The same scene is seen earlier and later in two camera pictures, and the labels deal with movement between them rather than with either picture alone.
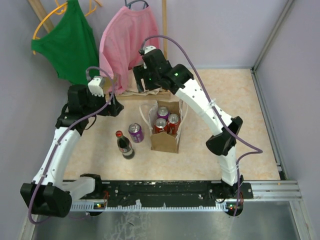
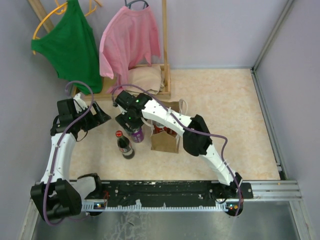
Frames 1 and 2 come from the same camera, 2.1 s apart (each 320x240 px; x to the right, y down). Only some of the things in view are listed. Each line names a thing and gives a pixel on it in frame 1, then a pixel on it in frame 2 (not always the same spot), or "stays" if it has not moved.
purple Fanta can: (136, 132) stays
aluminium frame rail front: (274, 191) stays
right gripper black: (139, 73) -> (121, 120)
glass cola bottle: (124, 146) stays
